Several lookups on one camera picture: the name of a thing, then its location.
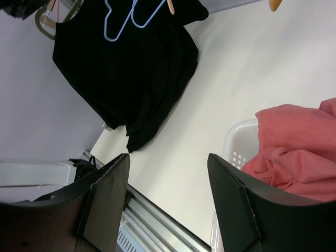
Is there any blue wire hanger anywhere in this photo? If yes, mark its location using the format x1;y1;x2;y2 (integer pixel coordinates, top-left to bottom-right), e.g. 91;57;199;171
131;0;166;29
103;0;136;42

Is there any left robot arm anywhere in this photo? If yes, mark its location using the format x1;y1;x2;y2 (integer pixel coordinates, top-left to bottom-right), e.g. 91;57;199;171
1;156;101;203

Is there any front aluminium rail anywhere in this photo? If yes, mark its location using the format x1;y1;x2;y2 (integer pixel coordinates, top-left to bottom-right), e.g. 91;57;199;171
119;185;211;251

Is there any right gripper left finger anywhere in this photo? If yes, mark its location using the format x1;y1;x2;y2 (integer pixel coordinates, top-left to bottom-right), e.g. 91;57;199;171
1;154;130;251

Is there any dark pink t shirt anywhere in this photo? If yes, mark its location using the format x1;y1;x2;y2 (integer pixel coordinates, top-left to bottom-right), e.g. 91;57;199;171
241;98;335;202

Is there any light wooden hanger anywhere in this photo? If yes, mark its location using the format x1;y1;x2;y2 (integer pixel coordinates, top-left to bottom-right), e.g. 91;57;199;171
166;0;175;15

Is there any black garment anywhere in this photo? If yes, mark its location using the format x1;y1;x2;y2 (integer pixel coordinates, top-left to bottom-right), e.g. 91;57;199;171
52;1;209;152

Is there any orange wooden hanger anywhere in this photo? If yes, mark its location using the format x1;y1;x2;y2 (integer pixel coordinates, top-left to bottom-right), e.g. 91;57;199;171
268;0;282;12

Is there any white cable duct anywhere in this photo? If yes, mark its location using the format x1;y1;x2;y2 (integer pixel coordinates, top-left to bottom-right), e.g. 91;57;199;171
115;229;144;252

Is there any pink wire hanger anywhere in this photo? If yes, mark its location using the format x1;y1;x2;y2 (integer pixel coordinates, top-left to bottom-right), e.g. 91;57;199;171
46;0;60;23

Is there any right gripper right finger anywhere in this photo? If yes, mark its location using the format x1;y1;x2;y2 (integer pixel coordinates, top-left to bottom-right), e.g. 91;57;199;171
207;154;335;251

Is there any left pale wooden hanger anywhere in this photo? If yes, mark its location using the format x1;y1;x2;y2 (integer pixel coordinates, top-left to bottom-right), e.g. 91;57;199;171
34;0;82;40

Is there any white plastic basket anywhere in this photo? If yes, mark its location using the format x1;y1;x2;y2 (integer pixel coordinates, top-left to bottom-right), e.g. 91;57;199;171
211;119;259;251

